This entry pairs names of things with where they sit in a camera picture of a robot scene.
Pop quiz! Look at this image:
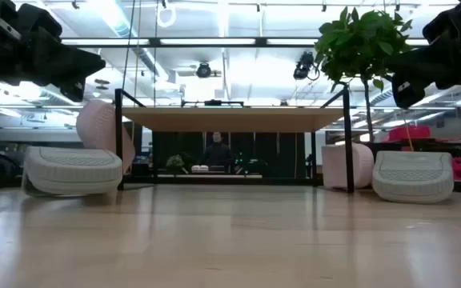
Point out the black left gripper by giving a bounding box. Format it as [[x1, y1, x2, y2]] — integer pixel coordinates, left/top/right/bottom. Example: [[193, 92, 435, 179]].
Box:
[[0, 0, 106, 103]]

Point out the pink rubber slide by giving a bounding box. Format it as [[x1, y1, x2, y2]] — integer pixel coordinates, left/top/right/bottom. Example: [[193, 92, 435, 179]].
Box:
[[321, 142, 375, 190], [75, 98, 136, 174]]

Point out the grey rubber slide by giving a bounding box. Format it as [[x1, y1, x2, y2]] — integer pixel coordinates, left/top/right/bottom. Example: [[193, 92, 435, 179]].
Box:
[[21, 146, 124, 198], [372, 150, 455, 204]]

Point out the red plastic crate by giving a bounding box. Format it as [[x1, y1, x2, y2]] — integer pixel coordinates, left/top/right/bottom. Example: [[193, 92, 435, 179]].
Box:
[[387, 125, 432, 142]]

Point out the green potted plant black pot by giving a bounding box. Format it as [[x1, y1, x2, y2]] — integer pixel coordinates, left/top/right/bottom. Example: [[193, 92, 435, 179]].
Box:
[[314, 6, 415, 161]]

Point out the black ceiling spotlight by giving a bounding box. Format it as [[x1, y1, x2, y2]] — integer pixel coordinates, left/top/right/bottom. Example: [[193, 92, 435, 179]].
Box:
[[195, 61, 213, 79], [292, 50, 319, 82]]

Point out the small green background plant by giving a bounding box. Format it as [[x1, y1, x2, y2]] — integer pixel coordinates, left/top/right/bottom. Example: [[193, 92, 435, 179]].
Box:
[[165, 154, 186, 175]]

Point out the person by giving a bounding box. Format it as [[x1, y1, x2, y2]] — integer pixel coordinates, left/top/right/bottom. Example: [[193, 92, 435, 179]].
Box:
[[197, 131, 235, 174]]

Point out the orange hanging cable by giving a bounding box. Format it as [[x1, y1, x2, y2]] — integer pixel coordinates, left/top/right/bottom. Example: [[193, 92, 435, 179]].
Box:
[[404, 114, 415, 152]]

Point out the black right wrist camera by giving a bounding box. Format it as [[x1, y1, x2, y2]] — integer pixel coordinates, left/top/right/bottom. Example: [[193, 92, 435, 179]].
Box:
[[422, 7, 461, 43]]

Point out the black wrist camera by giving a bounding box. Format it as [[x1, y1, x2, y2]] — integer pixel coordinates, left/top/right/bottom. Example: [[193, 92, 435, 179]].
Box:
[[16, 2, 63, 40], [422, 7, 461, 43]]

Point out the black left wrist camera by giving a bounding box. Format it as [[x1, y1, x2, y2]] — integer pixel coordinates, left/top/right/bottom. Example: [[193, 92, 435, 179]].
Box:
[[16, 2, 63, 40]]

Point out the wooden shelf black metal frame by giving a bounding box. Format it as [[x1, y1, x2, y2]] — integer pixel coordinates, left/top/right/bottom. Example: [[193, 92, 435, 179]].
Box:
[[114, 84, 355, 194]]

